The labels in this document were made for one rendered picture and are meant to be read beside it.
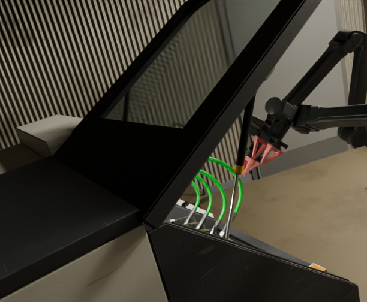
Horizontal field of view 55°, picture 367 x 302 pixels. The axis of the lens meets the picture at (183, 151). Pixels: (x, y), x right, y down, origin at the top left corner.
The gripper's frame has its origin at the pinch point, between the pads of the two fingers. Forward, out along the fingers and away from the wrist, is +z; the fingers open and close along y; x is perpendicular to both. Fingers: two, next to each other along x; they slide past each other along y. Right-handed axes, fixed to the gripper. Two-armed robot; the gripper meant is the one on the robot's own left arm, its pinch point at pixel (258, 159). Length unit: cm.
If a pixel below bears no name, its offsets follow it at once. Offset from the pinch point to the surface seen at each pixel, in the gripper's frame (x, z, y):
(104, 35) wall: 15, -9, -280
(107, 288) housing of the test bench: -56, 28, 40
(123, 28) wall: 27, -25, -277
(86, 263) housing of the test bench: -61, 25, 38
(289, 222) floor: 187, 47, -104
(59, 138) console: -52, 29, -34
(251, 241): 24.0, 30.3, -1.8
